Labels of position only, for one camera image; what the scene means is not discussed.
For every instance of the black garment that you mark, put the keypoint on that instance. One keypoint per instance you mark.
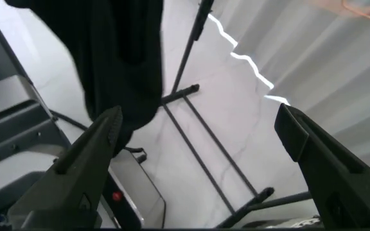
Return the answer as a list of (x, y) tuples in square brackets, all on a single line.
[(114, 48)]

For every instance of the black clothes rack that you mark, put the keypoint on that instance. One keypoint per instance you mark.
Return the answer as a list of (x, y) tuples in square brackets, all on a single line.
[(191, 41)]

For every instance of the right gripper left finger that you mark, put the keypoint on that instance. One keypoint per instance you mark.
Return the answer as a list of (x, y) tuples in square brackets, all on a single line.
[(69, 186)]

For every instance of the white curtain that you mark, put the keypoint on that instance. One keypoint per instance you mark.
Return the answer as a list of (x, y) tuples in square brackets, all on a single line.
[(332, 80)]

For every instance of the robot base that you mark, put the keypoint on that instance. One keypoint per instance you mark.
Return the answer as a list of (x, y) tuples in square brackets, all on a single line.
[(11, 128)]

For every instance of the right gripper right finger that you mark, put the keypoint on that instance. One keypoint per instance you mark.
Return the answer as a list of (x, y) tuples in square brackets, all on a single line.
[(348, 192)]

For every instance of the pink clothes hanger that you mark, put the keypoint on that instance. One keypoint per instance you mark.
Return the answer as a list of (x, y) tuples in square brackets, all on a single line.
[(365, 16)]

